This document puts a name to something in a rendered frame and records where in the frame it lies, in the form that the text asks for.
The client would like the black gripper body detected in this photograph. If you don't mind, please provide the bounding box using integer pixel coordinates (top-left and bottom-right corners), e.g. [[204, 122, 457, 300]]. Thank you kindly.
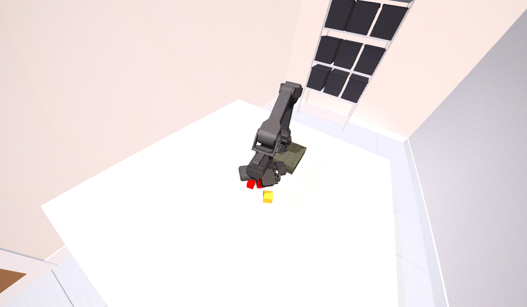
[[239, 161, 287, 182]]

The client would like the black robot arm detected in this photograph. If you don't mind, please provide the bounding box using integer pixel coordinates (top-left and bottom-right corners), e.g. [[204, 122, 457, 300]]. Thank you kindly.
[[246, 81, 303, 188]]

